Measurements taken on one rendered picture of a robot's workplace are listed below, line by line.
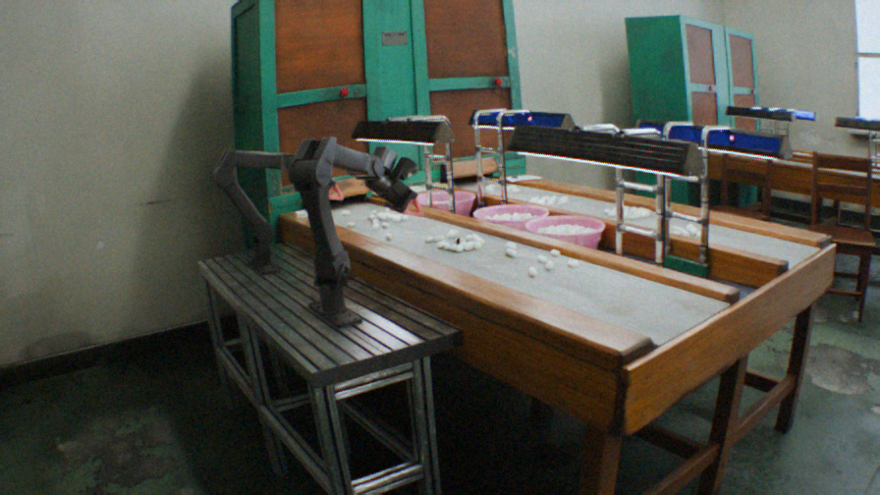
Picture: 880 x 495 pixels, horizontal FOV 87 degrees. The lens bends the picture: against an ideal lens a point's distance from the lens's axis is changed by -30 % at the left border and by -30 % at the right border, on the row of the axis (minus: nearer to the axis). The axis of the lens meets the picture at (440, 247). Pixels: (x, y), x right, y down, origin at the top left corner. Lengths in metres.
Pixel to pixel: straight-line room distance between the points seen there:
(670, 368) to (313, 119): 1.90
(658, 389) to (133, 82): 2.83
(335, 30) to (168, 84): 1.03
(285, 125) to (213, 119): 0.81
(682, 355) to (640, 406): 0.14
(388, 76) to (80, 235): 1.80
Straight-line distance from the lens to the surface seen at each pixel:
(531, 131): 1.67
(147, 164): 3.27
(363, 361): 1.38
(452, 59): 3.00
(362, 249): 1.89
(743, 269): 1.79
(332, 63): 2.70
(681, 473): 1.67
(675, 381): 1.27
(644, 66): 4.69
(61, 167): 3.26
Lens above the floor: 1.23
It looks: 15 degrees down
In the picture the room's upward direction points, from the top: 4 degrees counter-clockwise
